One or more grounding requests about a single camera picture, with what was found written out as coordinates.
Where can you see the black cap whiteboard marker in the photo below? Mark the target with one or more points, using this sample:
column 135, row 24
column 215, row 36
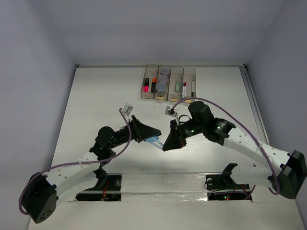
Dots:
column 193, row 88

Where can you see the orange highlighter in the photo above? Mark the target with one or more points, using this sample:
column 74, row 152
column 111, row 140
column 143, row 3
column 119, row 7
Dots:
column 153, row 85

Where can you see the clear four-compartment organizer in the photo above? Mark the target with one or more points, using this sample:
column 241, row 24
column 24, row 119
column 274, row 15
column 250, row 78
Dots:
column 176, row 74

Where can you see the aluminium rail right edge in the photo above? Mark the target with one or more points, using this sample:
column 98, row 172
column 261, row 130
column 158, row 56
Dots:
column 254, row 106

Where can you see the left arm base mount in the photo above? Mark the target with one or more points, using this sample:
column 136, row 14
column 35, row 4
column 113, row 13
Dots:
column 107, row 188

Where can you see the blue transparent utility knife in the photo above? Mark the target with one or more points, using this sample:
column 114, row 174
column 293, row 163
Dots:
column 155, row 141

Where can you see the red cap whiteboard marker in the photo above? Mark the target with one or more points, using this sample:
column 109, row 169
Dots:
column 184, row 90

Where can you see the green transparent utility knife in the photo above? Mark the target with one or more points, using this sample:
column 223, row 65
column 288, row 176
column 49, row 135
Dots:
column 177, row 86

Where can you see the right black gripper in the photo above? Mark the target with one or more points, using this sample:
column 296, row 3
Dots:
column 176, row 139

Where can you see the pink black highlighter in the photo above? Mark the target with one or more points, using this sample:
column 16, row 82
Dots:
column 146, row 85

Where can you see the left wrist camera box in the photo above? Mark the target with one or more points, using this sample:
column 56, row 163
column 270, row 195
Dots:
column 126, row 109

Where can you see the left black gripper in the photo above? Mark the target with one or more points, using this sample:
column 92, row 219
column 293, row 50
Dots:
column 140, row 132

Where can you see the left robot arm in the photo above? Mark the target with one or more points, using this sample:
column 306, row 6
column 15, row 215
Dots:
column 47, row 189

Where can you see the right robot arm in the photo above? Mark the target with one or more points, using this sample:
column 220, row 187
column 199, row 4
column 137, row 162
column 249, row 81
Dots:
column 282, row 172

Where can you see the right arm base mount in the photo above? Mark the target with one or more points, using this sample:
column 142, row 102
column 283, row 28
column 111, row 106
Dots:
column 221, row 187

